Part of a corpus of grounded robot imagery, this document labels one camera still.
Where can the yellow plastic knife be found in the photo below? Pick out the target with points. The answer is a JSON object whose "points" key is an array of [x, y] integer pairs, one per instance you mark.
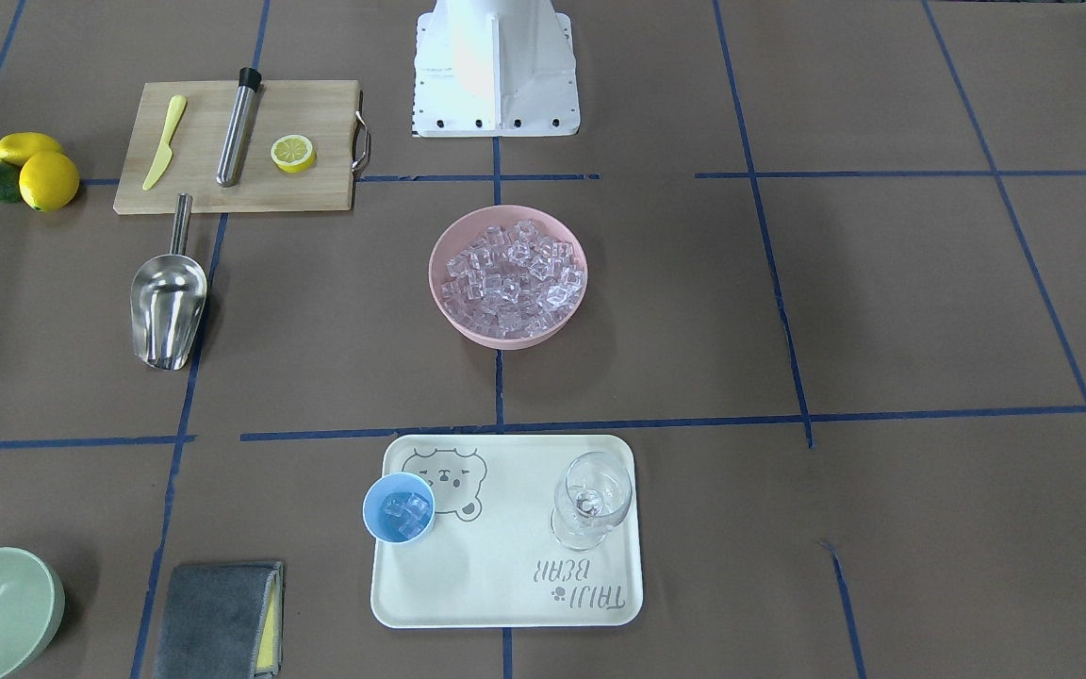
{"points": [[164, 152]]}

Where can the pink bowl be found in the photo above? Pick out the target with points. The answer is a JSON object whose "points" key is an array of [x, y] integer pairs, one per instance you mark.
{"points": [[463, 230]]}

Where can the grey folded cloth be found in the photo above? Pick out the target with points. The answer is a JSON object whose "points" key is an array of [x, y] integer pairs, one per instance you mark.
{"points": [[223, 620]]}

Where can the metal rod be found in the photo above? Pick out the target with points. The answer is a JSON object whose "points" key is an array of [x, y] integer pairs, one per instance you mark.
{"points": [[240, 127]]}

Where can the lemon half slice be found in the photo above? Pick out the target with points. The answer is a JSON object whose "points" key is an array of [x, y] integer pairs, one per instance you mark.
{"points": [[293, 153]]}

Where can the wooden cutting board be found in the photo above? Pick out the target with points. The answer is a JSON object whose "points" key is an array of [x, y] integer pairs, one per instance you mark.
{"points": [[324, 111]]}

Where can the clear wine glass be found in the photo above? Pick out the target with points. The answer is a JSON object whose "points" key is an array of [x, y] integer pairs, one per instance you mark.
{"points": [[592, 497]]}

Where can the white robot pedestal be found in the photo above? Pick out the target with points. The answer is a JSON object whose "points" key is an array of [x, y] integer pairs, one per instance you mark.
{"points": [[494, 69]]}

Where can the cream bear tray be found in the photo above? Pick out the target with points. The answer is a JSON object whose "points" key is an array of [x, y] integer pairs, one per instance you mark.
{"points": [[490, 557]]}

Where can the ice cubes in cup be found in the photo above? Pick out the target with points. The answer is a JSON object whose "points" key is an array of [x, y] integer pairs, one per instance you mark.
{"points": [[404, 515]]}

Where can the pile of clear ice cubes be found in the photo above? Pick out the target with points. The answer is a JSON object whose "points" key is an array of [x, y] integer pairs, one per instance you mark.
{"points": [[513, 281]]}

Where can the light blue cup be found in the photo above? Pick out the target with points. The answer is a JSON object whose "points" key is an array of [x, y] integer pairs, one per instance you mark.
{"points": [[397, 481]]}

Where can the whole yellow lemon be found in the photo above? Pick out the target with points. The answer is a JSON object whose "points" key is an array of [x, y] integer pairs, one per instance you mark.
{"points": [[48, 181]]}

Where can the metal ice scoop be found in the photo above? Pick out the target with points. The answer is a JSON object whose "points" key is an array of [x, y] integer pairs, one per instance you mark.
{"points": [[167, 300]]}

